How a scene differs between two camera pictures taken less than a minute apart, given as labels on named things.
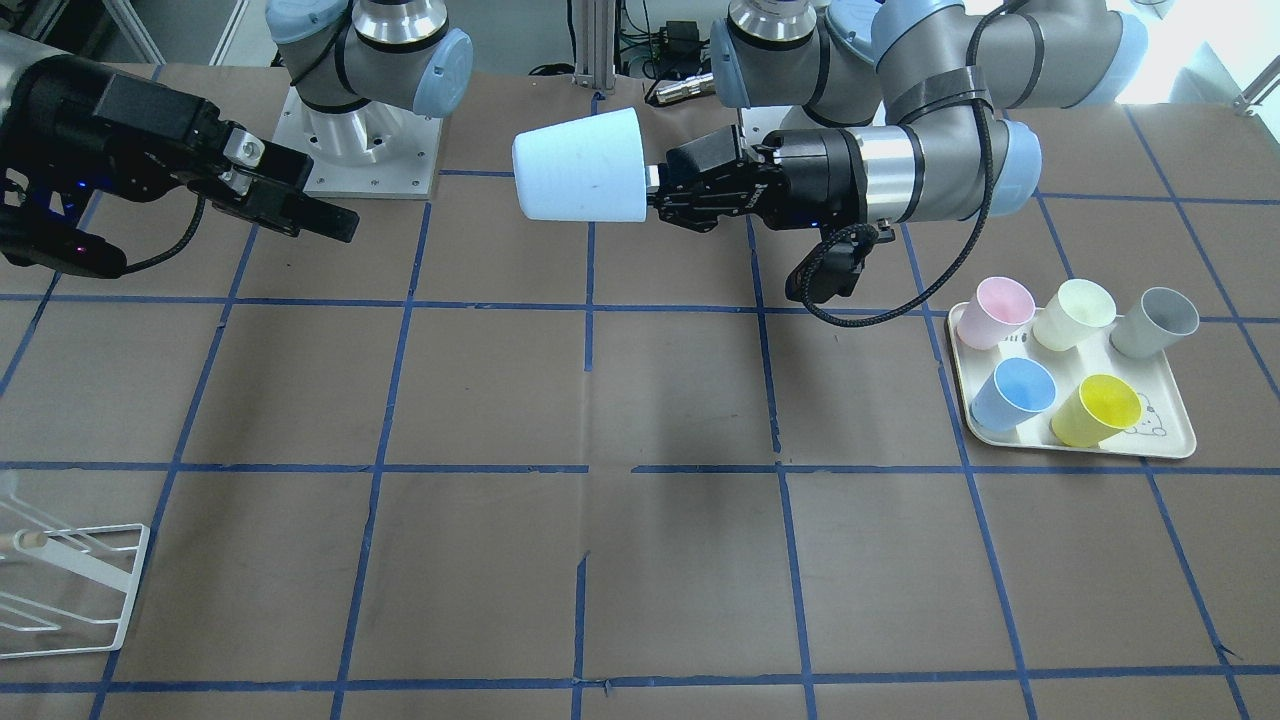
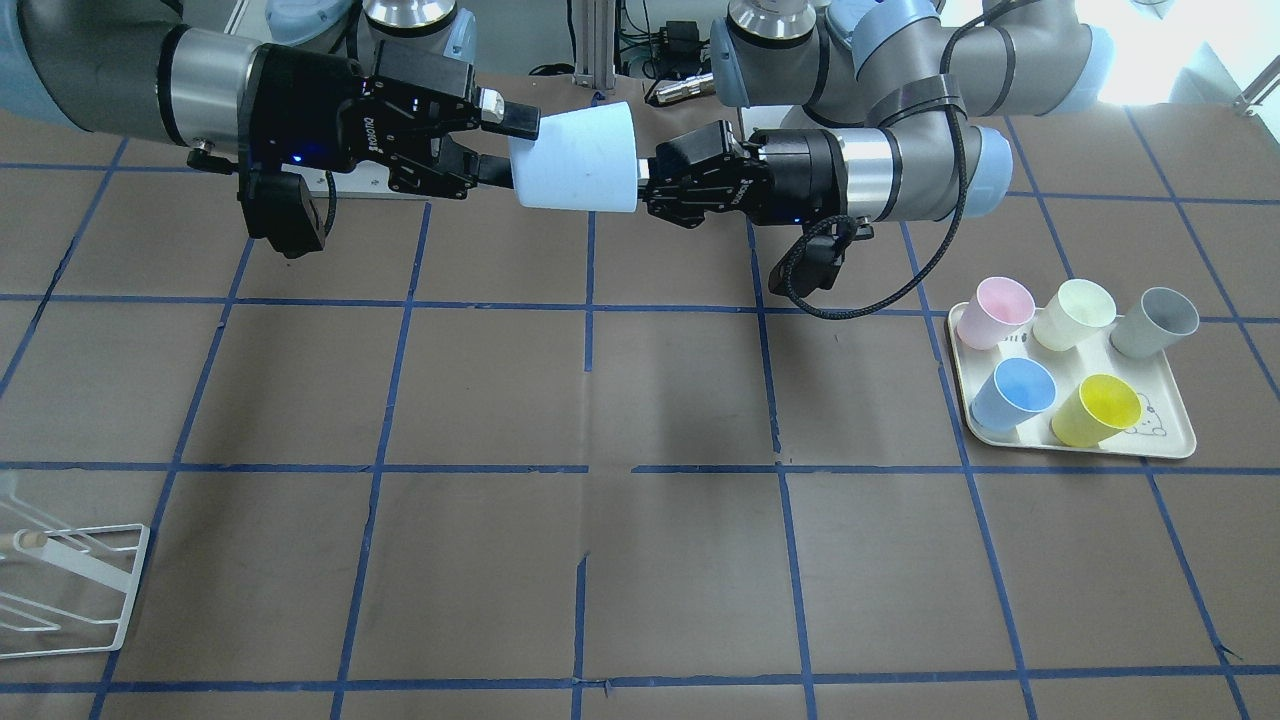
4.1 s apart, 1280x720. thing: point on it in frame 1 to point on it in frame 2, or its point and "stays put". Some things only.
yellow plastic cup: [1103, 407] stays put
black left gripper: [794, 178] stays put
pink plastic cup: [998, 304] stays put
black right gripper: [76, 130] to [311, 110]
